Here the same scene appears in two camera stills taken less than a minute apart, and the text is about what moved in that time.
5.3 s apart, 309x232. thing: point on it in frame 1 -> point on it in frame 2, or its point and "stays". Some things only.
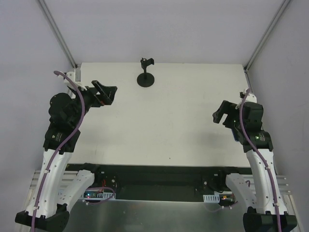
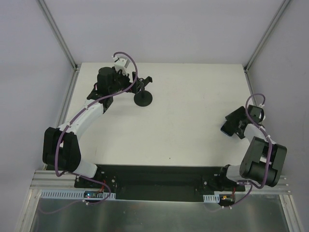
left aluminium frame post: x=59 y=36 stays
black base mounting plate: x=160 y=182 stays
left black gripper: x=97 y=97 -> x=134 y=81
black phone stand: x=146 y=79 -> x=143 y=98
